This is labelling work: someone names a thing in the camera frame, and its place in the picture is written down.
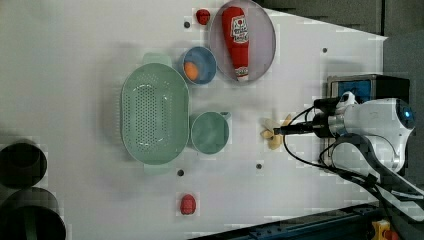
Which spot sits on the black toaster oven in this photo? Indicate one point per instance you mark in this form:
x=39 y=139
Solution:
x=369 y=87

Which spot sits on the red strawberry toy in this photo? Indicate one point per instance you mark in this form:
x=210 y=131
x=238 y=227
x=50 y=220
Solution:
x=188 y=205

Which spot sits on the red ketchup bottle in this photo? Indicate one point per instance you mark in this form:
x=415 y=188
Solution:
x=236 y=36

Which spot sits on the green perforated colander basket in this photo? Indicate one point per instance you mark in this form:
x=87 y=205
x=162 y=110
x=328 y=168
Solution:
x=154 y=113

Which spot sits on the peeled banana toy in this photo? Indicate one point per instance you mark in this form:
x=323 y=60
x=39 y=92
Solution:
x=274 y=141

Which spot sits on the grey round plate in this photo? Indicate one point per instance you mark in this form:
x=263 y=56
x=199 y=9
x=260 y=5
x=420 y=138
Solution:
x=262 y=39

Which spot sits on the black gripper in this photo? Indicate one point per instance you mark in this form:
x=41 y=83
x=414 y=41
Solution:
x=318 y=125

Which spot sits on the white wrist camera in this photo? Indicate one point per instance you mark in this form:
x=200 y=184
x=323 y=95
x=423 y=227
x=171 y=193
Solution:
x=330 y=105

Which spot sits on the green mug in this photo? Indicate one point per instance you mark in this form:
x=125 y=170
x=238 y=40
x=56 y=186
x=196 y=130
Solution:
x=209 y=131

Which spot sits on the black round object lower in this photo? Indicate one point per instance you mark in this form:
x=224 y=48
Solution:
x=31 y=214

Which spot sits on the orange ball fruit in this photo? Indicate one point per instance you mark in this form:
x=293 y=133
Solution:
x=191 y=71

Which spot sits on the blue small bowl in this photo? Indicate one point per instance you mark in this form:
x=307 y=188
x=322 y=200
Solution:
x=204 y=60

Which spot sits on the black round object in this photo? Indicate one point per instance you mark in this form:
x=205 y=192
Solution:
x=31 y=214
x=22 y=165

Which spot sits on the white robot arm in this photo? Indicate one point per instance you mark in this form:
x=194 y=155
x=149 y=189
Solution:
x=369 y=147

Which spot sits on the small red fruit top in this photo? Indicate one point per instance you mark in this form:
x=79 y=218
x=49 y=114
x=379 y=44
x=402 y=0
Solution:
x=203 y=16

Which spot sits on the black round object upper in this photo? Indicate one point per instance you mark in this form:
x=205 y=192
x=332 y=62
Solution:
x=22 y=165

